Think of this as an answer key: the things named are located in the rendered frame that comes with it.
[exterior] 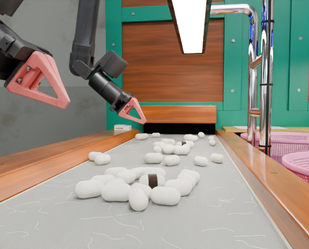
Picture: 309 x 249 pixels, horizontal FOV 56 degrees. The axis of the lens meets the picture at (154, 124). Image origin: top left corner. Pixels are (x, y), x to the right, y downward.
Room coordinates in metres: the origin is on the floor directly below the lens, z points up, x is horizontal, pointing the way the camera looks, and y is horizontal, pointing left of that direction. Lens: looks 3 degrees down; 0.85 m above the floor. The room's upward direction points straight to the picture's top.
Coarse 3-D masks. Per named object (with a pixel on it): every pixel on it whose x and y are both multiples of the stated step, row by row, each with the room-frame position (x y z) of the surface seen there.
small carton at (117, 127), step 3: (114, 126) 1.11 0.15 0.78; (117, 126) 1.10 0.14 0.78; (120, 126) 1.10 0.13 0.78; (123, 126) 1.10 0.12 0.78; (126, 126) 1.10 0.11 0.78; (129, 126) 1.10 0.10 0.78; (114, 129) 1.11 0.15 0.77; (117, 129) 1.11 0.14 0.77; (120, 129) 1.10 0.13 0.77; (123, 129) 1.10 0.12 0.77; (126, 129) 1.10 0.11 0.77; (129, 129) 1.10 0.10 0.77
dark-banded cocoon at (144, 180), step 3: (147, 174) 0.39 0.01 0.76; (159, 174) 0.39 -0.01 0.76; (141, 177) 0.38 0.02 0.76; (144, 177) 0.38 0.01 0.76; (147, 177) 0.38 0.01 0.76; (159, 177) 0.38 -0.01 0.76; (162, 177) 0.38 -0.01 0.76; (141, 180) 0.38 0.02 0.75; (144, 180) 0.38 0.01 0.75; (147, 180) 0.38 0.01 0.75; (159, 180) 0.38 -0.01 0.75; (162, 180) 0.38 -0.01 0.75; (141, 183) 0.38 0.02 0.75; (144, 183) 0.38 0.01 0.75; (147, 183) 0.38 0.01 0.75; (159, 183) 0.38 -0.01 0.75; (162, 183) 0.38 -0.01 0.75; (162, 186) 0.38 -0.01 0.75
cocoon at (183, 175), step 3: (180, 174) 0.40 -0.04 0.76; (183, 174) 0.39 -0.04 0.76; (186, 174) 0.39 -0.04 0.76; (177, 177) 0.40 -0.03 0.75; (180, 177) 0.39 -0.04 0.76; (183, 177) 0.39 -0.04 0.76; (186, 177) 0.38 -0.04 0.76; (189, 177) 0.38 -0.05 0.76; (192, 177) 0.38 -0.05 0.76; (189, 180) 0.38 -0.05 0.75; (192, 180) 0.38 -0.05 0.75; (195, 180) 0.39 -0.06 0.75; (192, 183) 0.38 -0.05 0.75; (195, 183) 0.38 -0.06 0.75; (192, 186) 0.38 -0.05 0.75
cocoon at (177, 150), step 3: (177, 147) 0.67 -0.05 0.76; (180, 147) 0.67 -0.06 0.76; (183, 147) 0.67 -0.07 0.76; (186, 147) 0.67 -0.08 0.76; (174, 150) 0.67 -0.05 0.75; (177, 150) 0.66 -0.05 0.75; (180, 150) 0.66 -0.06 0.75; (183, 150) 0.66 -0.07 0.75; (186, 150) 0.66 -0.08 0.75; (174, 153) 0.67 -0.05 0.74; (177, 153) 0.66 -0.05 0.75; (180, 153) 0.67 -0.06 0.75; (183, 153) 0.66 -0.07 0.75; (186, 153) 0.67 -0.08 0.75
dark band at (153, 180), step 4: (148, 176) 0.38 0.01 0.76; (152, 176) 0.38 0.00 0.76; (156, 176) 0.38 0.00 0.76; (148, 180) 0.38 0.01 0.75; (152, 180) 0.38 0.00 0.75; (156, 180) 0.38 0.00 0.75; (148, 184) 0.38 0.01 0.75; (152, 184) 0.38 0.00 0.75; (156, 184) 0.38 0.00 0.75; (152, 188) 0.38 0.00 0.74
